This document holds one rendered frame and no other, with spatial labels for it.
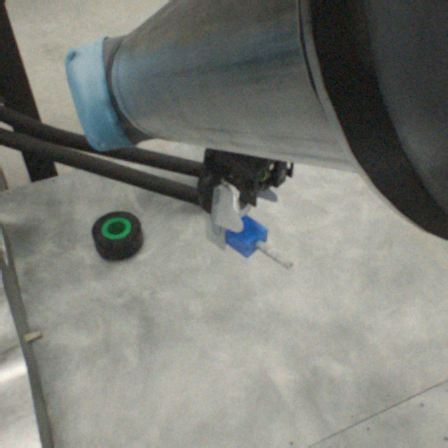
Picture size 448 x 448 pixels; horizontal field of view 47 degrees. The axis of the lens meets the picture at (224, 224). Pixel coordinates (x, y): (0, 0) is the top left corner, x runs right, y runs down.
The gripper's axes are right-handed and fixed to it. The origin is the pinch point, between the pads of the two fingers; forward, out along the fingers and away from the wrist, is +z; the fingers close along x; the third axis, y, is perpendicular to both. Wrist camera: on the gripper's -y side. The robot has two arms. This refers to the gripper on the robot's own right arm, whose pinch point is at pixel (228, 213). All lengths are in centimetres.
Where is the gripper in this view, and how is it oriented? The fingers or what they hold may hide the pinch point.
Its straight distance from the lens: 70.6
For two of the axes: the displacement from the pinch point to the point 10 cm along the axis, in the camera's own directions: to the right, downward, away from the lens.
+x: 6.8, -5.4, 5.0
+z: 0.0, 6.8, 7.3
